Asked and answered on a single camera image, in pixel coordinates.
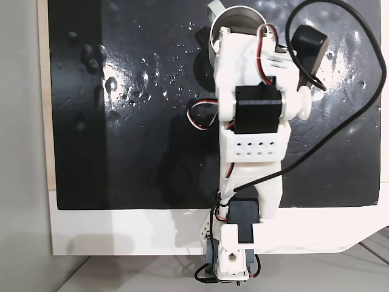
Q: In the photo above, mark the black camera box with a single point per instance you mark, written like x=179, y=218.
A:
x=308, y=42

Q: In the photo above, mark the light wooden board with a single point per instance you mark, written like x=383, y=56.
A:
x=45, y=121

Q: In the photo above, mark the black glossy mat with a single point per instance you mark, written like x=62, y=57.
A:
x=136, y=152

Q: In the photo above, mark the white base board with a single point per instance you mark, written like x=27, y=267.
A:
x=121, y=231

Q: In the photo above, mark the pale cup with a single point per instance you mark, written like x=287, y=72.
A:
x=240, y=21

